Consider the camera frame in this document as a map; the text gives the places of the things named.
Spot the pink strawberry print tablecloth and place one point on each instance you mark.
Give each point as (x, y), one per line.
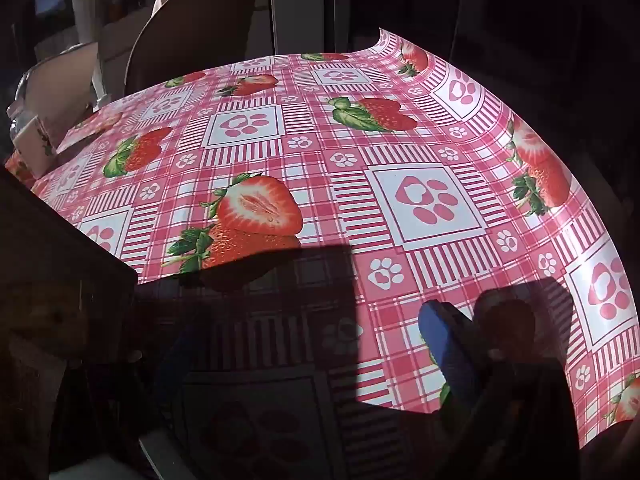
(350, 200)

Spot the white cardboard box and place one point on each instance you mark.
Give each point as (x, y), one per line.
(60, 270)

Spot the brown chair back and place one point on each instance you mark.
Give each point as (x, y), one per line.
(195, 45)

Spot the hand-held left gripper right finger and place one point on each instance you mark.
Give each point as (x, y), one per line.
(445, 345)

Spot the white post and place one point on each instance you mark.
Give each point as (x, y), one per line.
(90, 20)

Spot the white container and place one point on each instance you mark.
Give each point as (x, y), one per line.
(35, 142)

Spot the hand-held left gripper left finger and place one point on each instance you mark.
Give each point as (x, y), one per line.
(172, 365)

